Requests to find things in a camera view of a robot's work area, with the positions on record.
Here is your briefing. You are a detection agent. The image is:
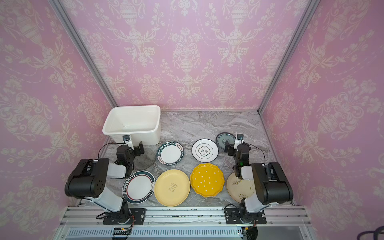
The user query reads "large green red rimmed plate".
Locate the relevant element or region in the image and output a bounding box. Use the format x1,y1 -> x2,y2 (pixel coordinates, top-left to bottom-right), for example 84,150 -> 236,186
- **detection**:
122,171 -> 156,205

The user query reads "yellow polka dot plate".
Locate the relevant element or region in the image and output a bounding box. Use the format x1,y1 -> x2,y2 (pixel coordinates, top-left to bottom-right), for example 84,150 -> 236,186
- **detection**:
190,163 -> 225,198

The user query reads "pale yellow round plate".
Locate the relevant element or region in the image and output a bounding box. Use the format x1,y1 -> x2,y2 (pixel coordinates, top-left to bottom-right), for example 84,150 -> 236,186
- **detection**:
155,169 -> 191,207

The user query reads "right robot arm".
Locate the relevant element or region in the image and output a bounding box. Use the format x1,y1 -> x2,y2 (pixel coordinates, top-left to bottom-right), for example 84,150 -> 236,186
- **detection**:
224,142 -> 294,224

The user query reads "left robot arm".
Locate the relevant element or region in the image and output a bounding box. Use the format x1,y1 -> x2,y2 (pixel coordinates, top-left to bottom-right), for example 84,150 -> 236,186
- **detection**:
65,142 -> 146,227

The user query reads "white plastic bin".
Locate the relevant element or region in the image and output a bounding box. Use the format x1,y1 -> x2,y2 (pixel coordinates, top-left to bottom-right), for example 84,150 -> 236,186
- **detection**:
103,105 -> 161,146

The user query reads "small blue patterned plate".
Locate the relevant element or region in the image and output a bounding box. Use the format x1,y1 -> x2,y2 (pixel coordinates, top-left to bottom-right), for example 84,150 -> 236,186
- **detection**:
216,132 -> 236,151

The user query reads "clear glass plate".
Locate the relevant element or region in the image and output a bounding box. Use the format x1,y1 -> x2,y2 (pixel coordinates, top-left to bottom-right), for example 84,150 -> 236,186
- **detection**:
134,148 -> 156,171

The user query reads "small green lettered rim plate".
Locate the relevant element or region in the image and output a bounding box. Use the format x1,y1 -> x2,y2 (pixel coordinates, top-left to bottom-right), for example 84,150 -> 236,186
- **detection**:
156,141 -> 185,166

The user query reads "beige plate brown rim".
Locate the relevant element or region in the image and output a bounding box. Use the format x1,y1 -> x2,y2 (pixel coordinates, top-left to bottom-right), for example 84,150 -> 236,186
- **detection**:
227,173 -> 255,203

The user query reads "white plate black ring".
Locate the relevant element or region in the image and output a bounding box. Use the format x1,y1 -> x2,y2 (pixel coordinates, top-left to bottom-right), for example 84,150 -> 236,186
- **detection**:
191,138 -> 219,164

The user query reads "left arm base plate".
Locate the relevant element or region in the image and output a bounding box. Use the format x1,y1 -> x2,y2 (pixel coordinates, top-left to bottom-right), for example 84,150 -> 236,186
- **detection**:
103,208 -> 146,226

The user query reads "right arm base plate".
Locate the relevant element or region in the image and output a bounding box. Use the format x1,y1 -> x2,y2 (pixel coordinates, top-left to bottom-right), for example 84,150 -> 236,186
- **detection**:
223,208 -> 267,225

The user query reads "aluminium mounting rail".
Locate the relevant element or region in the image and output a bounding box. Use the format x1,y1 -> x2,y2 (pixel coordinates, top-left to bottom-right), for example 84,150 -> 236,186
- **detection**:
54,205 -> 316,240

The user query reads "left corner aluminium post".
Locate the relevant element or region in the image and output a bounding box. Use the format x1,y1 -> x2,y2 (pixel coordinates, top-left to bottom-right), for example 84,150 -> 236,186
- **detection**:
48,0 -> 118,108

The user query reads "corner aluminium post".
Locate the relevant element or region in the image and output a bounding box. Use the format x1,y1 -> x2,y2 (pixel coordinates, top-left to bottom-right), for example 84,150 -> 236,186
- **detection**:
48,0 -> 118,108
258,0 -> 320,116

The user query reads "right corner aluminium post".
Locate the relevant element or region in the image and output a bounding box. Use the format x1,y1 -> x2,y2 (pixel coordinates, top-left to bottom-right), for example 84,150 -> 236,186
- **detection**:
258,0 -> 320,116

